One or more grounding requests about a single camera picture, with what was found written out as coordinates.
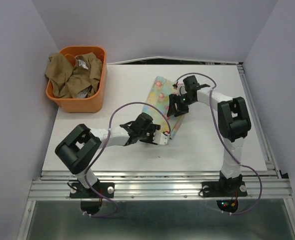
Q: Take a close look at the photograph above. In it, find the white patterned garment in basket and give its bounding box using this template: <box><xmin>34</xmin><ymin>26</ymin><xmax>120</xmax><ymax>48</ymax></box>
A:
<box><xmin>77</xmin><ymin>59</ymin><xmax>91</xmax><ymax>71</ymax></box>

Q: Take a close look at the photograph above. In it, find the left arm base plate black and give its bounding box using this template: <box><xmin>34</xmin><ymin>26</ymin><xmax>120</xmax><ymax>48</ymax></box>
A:
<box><xmin>67</xmin><ymin>181</ymin><xmax>115</xmax><ymax>199</ymax></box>

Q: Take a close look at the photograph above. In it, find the aluminium front rail frame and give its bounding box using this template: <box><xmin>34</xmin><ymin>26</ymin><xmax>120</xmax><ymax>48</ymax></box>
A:
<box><xmin>28</xmin><ymin>170</ymin><xmax>293</xmax><ymax>201</ymax></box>

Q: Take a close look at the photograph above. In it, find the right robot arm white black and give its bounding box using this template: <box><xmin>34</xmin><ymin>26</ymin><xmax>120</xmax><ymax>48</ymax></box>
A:
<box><xmin>167</xmin><ymin>73</ymin><xmax>252</xmax><ymax>198</ymax></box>

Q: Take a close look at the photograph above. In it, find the orange plastic basket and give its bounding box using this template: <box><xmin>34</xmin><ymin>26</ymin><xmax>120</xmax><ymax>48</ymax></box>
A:
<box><xmin>45</xmin><ymin>46</ymin><xmax>107</xmax><ymax>113</ymax></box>

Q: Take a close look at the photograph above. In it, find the khaki brown skirt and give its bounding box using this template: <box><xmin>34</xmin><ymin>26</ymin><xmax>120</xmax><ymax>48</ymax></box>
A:
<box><xmin>45</xmin><ymin>52</ymin><xmax>103</xmax><ymax>99</ymax></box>

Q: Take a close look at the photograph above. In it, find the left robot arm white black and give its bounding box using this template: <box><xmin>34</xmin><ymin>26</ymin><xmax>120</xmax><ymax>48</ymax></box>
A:
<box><xmin>54</xmin><ymin>112</ymin><xmax>169</xmax><ymax>197</ymax></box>

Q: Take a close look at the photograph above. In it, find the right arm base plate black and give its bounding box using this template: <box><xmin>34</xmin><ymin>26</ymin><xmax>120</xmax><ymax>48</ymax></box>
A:
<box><xmin>198</xmin><ymin>181</ymin><xmax>248</xmax><ymax>199</ymax></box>

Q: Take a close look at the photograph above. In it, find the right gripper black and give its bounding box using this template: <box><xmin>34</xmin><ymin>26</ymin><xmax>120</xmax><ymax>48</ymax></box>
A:
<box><xmin>166</xmin><ymin>92</ymin><xmax>196</xmax><ymax>117</ymax></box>

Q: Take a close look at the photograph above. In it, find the pastel floral skirt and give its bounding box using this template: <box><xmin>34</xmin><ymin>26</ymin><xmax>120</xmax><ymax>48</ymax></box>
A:
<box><xmin>142</xmin><ymin>76</ymin><xmax>185</xmax><ymax>139</ymax></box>

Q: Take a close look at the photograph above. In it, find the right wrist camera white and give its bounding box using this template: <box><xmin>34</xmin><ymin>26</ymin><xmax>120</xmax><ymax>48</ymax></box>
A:
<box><xmin>174</xmin><ymin>83</ymin><xmax>187</xmax><ymax>96</ymax></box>

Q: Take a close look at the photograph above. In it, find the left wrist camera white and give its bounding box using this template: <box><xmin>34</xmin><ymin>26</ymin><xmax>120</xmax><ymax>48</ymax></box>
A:
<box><xmin>152</xmin><ymin>130</ymin><xmax>170</xmax><ymax>145</ymax></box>

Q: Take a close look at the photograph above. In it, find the aluminium right side rail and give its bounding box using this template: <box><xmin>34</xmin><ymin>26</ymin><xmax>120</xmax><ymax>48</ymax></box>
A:
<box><xmin>236</xmin><ymin>62</ymin><xmax>279</xmax><ymax>177</ymax></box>

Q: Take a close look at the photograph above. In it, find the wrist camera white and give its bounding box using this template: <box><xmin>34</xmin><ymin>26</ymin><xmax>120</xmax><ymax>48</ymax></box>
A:
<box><xmin>152</xmin><ymin>130</ymin><xmax>170</xmax><ymax>145</ymax></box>
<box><xmin>174</xmin><ymin>83</ymin><xmax>187</xmax><ymax>96</ymax></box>

